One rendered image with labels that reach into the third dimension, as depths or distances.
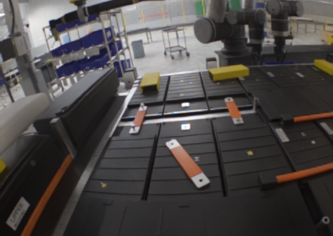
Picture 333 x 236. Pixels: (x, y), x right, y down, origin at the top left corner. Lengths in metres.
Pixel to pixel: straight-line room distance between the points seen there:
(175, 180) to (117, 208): 0.12
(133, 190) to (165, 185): 0.06
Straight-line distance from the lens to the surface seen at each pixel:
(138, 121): 0.56
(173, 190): 0.35
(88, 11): 0.89
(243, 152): 0.41
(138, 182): 0.37
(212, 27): 1.33
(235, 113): 0.54
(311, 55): 2.08
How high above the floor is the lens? 1.28
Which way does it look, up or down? 29 degrees down
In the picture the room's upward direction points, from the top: 11 degrees counter-clockwise
